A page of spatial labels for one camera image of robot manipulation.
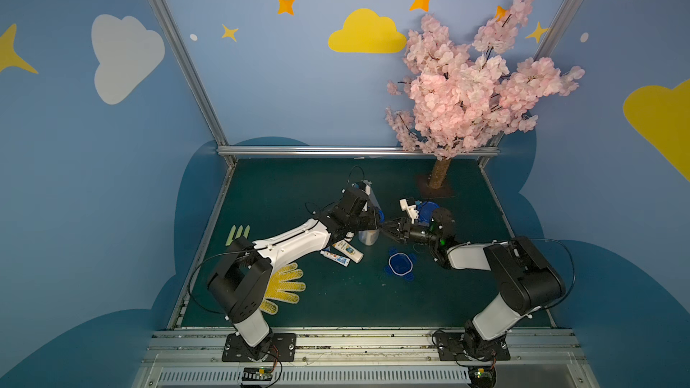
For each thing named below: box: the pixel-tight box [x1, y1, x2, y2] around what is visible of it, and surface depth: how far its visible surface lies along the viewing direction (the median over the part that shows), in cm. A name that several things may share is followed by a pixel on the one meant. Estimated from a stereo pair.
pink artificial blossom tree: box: [386, 0, 585, 190], surface depth 73 cm
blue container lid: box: [384, 246, 417, 283], surface depth 92 cm
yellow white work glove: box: [258, 262, 307, 315], surface depth 86 cm
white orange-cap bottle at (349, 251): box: [332, 239, 365, 264], surface depth 94 cm
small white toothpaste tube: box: [319, 250, 351, 267], surface depth 93 cm
